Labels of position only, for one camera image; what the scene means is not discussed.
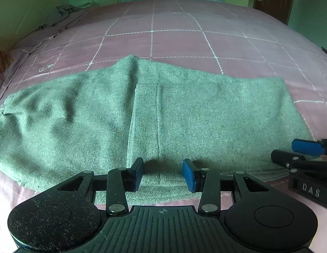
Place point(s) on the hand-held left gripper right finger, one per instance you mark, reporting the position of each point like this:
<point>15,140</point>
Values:
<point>188,175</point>

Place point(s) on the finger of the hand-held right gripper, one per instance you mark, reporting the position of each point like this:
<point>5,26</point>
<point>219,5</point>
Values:
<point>284,157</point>
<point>307,147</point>

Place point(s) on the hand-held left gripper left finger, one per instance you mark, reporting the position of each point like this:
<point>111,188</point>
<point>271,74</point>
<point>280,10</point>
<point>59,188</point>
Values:
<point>138,175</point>

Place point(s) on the grey-green pants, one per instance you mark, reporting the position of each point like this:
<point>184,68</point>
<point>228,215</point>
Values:
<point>205,110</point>

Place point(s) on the bed with pink checked sheet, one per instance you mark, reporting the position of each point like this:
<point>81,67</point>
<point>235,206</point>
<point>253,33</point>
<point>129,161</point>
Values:
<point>179,31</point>

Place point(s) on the pink pillow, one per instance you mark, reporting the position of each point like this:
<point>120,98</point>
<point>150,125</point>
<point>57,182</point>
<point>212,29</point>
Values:
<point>39,38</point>

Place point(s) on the crumpled grey cloth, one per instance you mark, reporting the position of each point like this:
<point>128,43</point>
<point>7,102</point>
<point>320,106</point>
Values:
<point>64,13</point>

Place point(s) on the orange patterned pillow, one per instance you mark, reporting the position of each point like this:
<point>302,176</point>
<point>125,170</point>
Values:
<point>0,60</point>

